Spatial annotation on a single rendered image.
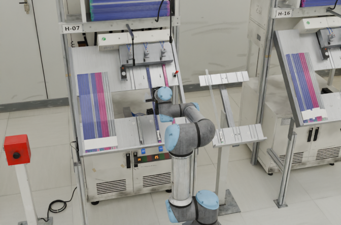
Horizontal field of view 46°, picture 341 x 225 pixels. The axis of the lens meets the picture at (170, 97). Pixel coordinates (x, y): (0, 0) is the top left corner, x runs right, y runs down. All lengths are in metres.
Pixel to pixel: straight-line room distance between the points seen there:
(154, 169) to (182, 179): 1.12
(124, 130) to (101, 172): 0.55
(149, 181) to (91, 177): 0.44
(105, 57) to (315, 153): 1.89
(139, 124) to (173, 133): 0.78
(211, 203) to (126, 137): 0.75
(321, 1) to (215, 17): 1.62
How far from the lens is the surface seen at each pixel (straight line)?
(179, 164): 1.87
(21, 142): 2.57
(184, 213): 2.03
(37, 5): 4.12
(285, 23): 3.21
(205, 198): 2.05
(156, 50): 2.65
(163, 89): 2.15
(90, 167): 2.93
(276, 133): 3.22
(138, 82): 2.61
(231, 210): 3.13
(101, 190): 3.07
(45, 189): 3.41
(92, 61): 2.66
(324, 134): 3.46
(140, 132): 2.52
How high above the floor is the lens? 2.16
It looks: 28 degrees down
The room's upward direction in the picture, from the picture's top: straight up
